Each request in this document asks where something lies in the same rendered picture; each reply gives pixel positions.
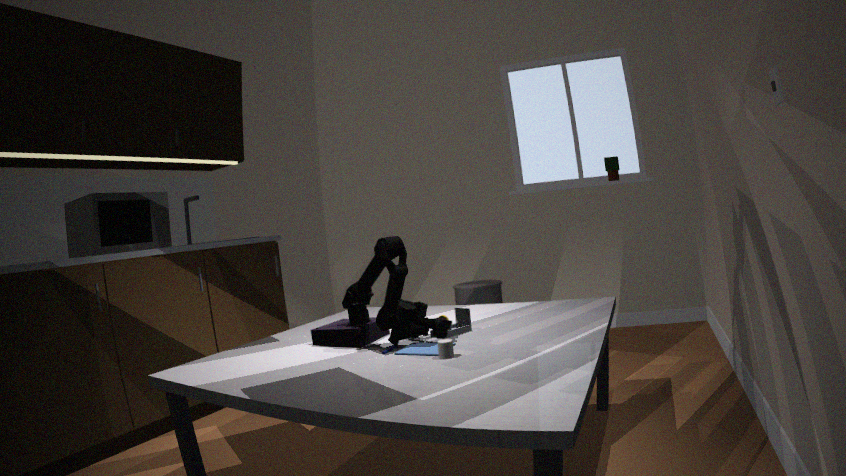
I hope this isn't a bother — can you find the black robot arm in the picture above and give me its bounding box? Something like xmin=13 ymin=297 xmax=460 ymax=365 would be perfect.
xmin=342 ymin=236 xmax=428 ymax=347

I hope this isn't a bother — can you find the light blue flat mat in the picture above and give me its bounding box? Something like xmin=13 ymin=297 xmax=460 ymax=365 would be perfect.
xmin=395 ymin=342 xmax=439 ymax=356

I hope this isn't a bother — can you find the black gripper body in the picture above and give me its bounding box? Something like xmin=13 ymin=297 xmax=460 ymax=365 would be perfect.
xmin=412 ymin=318 xmax=447 ymax=339

